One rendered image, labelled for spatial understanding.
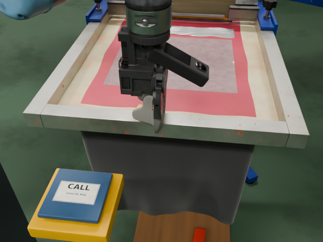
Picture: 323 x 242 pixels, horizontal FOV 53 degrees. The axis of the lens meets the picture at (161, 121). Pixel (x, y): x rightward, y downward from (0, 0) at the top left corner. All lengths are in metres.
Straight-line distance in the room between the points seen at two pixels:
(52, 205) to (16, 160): 1.57
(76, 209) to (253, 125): 0.37
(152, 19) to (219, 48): 0.52
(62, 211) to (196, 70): 0.32
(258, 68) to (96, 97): 0.45
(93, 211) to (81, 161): 1.45
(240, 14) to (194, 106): 0.49
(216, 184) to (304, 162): 1.23
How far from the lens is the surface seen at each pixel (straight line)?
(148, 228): 1.63
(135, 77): 0.57
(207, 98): 0.79
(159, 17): 0.52
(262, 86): 0.86
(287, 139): 0.68
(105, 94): 0.80
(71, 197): 0.57
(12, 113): 2.51
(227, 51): 1.00
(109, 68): 0.91
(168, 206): 1.03
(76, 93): 0.82
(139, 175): 0.92
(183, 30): 1.10
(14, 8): 0.45
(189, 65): 0.57
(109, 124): 0.68
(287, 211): 1.83
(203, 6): 1.15
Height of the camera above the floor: 1.41
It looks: 40 degrees down
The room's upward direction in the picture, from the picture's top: straight up
